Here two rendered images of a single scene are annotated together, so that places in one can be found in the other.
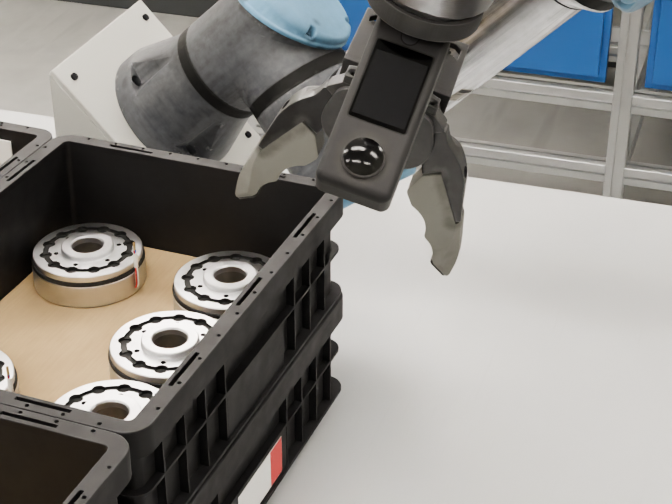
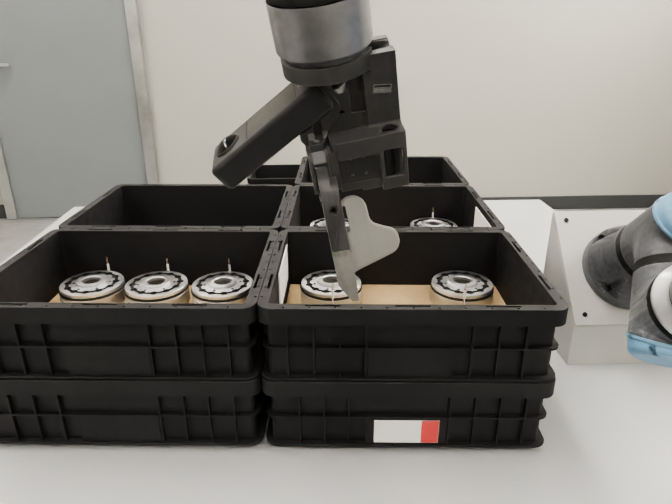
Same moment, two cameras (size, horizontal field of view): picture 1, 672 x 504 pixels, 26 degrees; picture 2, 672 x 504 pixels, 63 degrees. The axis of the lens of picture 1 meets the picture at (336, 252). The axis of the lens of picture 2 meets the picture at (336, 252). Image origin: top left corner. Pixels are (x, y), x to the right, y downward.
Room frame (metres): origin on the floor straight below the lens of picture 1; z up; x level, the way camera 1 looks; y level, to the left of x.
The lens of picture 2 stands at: (0.67, -0.48, 1.26)
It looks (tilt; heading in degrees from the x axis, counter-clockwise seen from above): 22 degrees down; 69
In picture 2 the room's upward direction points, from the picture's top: straight up
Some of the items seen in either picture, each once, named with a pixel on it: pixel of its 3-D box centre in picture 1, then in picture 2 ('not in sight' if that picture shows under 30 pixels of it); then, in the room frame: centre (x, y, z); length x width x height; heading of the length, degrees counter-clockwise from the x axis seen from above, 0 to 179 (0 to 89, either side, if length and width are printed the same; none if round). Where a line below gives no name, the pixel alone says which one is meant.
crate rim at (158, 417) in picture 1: (94, 270); (401, 269); (1.03, 0.20, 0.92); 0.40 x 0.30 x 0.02; 159
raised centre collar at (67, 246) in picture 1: (87, 247); (462, 281); (1.16, 0.23, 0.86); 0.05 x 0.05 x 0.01
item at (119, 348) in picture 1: (170, 345); not in sight; (1.01, 0.14, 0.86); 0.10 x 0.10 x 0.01
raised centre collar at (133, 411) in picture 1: (109, 415); not in sight; (0.91, 0.17, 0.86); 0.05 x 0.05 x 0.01
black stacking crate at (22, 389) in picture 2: not in sight; (151, 357); (0.66, 0.35, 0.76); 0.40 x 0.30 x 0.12; 159
